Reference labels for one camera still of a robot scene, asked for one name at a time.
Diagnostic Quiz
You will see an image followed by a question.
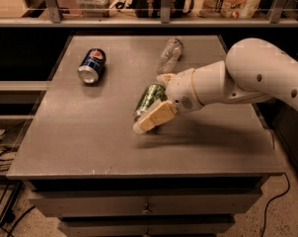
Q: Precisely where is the grey drawer cabinet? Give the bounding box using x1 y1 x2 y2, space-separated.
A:
9 36 282 237

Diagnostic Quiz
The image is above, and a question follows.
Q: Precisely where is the black bag on shelf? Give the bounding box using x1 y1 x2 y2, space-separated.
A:
115 0 194 18

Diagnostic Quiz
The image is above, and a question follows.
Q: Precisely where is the clear plastic water bottle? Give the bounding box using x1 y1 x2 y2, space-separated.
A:
157 38 184 74

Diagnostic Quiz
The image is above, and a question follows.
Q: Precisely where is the black cable right floor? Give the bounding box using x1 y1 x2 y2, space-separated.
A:
259 128 291 237

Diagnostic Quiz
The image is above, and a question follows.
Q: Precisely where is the round drawer knob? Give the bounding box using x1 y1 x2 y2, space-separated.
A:
142 206 152 215

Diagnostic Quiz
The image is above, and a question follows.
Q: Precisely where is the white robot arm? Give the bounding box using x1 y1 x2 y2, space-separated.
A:
133 39 298 134

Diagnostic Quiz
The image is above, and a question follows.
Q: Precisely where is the black cables left floor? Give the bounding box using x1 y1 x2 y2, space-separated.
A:
0 123 37 237

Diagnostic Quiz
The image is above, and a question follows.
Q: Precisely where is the snack bag on shelf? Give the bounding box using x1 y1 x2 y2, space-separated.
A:
198 0 261 19

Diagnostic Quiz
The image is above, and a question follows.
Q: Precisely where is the blue pepsi can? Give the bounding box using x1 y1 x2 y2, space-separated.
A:
77 48 107 84

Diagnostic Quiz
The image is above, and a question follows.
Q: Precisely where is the metal shelf rail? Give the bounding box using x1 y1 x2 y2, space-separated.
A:
0 0 298 28

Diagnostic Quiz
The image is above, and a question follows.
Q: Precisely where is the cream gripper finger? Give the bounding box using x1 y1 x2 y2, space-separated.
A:
156 73 175 87
133 100 178 134

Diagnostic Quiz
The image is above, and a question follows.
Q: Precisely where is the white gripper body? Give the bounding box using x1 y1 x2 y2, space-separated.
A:
166 68 203 113

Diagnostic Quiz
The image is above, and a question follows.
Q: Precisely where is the green soda can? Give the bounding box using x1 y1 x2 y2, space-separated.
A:
133 83 167 120

